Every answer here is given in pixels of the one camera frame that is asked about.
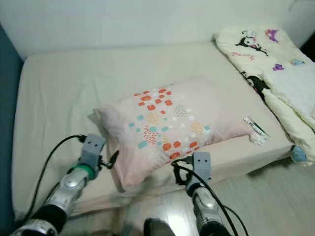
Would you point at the white tissue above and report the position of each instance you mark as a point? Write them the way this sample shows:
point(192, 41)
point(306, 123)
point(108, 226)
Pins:
point(258, 140)

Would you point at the white toothpaste tube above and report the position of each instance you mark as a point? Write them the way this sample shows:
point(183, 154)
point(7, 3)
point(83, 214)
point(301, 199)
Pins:
point(255, 126)

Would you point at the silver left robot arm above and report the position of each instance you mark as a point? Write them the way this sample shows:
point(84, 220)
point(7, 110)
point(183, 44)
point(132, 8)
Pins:
point(74, 189)

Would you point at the pink patterned pillow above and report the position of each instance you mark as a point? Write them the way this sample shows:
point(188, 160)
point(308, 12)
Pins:
point(182, 123)

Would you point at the grey robot right leg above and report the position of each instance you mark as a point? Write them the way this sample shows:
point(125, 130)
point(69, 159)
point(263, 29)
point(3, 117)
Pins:
point(162, 229)

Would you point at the cream mattress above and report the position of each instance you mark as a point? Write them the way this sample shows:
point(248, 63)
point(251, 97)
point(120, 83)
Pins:
point(59, 98)

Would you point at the cream cartoon print quilt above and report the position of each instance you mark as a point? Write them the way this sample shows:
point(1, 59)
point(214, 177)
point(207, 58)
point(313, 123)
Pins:
point(236, 49)

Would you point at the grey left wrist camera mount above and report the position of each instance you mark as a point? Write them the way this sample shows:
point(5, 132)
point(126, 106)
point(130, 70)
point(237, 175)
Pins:
point(93, 146)

